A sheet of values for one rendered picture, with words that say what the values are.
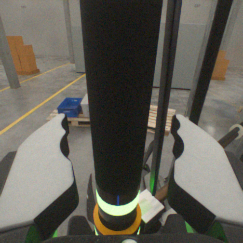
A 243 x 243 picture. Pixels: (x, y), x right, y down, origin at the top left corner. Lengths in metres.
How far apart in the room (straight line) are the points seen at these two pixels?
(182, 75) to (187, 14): 7.20
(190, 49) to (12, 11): 13.19
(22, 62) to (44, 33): 6.27
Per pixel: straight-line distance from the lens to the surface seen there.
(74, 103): 3.87
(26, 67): 8.34
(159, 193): 0.21
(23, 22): 15.21
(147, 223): 0.19
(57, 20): 13.75
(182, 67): 5.76
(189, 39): 5.70
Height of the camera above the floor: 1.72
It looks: 30 degrees down
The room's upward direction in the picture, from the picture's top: 2 degrees clockwise
